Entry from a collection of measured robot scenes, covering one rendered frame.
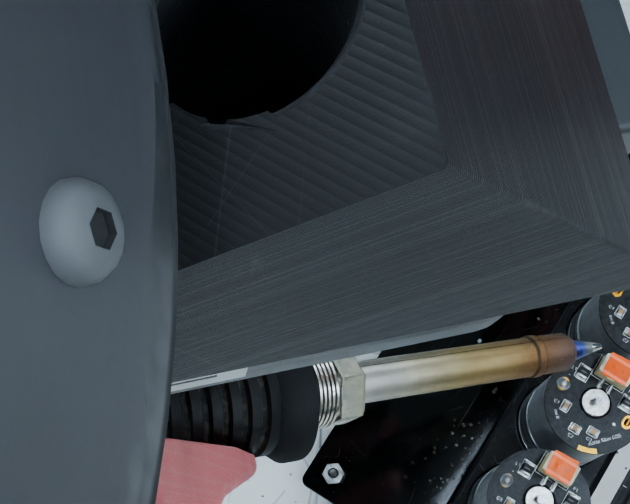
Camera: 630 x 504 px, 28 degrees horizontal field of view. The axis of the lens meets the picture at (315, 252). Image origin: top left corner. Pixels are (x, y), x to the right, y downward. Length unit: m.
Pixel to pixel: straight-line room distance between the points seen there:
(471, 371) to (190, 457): 0.09
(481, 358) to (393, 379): 0.02
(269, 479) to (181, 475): 0.21
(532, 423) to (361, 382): 0.11
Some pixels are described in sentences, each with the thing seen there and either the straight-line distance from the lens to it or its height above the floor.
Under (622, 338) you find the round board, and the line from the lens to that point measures 0.32.
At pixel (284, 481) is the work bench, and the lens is 0.37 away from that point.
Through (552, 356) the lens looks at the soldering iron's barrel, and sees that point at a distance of 0.26.
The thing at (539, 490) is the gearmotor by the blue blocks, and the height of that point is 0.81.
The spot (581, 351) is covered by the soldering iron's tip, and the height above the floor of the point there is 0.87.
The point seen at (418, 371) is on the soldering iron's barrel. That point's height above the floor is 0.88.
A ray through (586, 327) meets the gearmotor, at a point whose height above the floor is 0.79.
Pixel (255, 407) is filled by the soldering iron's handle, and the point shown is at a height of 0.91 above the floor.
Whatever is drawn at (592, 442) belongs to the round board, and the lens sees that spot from 0.32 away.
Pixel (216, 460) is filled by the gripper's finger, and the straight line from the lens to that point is 0.19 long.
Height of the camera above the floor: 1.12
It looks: 75 degrees down
